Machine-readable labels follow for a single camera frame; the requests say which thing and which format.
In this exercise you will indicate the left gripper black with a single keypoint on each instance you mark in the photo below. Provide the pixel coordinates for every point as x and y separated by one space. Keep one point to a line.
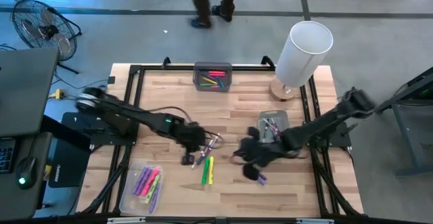
191 137

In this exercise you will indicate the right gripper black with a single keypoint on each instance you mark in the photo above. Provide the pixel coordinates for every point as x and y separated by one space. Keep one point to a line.
260 151

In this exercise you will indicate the yellow thick highlighter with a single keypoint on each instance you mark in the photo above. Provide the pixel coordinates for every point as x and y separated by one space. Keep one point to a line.
211 171

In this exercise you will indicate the purple thick highlighter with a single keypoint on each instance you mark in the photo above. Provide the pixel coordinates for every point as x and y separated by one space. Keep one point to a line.
146 182
262 180
155 198
141 180

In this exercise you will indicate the pink thick highlighter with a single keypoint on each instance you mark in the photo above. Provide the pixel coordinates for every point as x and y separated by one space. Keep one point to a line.
151 182

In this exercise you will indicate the lime green thick highlighter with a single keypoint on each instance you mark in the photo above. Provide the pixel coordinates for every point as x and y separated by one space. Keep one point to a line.
154 189

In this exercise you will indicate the green slim highlighter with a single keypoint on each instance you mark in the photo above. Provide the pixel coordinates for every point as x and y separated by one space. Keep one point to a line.
207 85

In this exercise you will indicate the teal slim highlighter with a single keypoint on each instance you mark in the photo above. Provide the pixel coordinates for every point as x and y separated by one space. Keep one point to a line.
220 82

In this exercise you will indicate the yellow slim highlighter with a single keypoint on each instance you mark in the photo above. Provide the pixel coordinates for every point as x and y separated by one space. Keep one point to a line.
209 80

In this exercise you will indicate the pink slim highlighter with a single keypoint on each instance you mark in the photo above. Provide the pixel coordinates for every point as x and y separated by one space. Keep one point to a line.
216 72
216 75

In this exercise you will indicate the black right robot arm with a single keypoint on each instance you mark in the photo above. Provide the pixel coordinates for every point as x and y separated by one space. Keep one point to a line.
321 124

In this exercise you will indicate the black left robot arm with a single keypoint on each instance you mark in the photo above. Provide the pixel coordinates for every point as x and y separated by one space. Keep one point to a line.
135 114

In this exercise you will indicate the light grey plastic bin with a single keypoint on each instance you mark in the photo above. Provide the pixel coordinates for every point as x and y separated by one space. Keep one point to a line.
264 114

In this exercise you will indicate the clear plastic bin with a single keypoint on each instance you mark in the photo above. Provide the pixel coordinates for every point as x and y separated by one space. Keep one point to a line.
126 200

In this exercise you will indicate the dark grey plastic bin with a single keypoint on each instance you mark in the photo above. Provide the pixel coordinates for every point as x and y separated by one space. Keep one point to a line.
198 71

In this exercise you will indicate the small black box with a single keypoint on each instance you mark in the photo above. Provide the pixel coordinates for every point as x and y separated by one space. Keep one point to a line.
111 80

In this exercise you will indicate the white shade table lamp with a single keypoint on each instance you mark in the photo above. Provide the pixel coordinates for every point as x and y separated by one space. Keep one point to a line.
304 55

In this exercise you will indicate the black flat bar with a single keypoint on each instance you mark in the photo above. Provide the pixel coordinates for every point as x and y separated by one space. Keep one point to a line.
64 132

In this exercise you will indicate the yellow power plug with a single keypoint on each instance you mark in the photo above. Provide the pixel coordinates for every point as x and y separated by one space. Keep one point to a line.
58 94

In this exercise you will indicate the grey metal table stand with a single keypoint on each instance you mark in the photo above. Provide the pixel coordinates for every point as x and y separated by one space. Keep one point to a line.
407 134

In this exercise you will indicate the person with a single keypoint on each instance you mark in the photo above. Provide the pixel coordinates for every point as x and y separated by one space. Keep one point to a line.
203 0

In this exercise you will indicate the black computer mouse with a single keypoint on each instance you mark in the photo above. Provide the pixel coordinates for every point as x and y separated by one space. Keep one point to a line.
27 173

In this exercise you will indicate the dark grey desk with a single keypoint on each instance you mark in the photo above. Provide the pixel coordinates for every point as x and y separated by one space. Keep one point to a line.
20 203

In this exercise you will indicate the grey monitor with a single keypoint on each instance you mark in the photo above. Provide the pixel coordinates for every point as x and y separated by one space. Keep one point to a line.
27 88

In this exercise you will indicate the backlit keyboard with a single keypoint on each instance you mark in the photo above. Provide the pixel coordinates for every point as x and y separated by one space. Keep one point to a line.
6 156

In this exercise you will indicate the black floor fan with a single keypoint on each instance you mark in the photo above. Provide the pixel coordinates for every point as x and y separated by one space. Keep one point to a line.
44 31

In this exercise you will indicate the silver bracket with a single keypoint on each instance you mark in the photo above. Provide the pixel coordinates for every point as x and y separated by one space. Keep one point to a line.
125 220
314 221

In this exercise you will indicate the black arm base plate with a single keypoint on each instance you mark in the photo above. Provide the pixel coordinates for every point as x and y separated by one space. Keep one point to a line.
340 139
78 126

